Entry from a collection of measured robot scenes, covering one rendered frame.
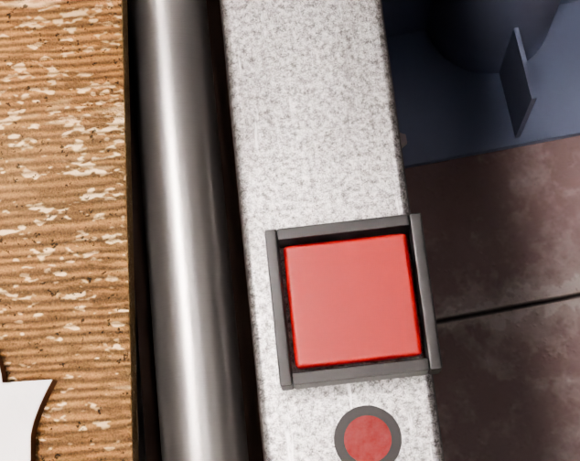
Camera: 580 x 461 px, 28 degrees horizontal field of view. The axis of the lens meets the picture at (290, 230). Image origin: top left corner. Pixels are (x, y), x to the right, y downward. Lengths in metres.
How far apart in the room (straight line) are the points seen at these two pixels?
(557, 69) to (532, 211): 0.20
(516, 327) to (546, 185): 0.20
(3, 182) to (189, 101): 0.10
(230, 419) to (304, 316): 0.06
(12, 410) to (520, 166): 1.11
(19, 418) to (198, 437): 0.08
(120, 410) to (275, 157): 0.15
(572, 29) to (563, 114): 0.12
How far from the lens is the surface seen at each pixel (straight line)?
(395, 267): 0.55
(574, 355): 1.51
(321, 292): 0.55
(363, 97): 0.59
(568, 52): 1.62
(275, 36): 0.61
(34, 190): 0.57
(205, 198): 0.58
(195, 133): 0.59
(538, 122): 1.57
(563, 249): 1.54
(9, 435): 0.54
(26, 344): 0.56
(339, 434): 0.55
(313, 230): 0.55
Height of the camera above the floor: 1.46
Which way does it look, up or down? 75 degrees down
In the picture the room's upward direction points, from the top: 10 degrees counter-clockwise
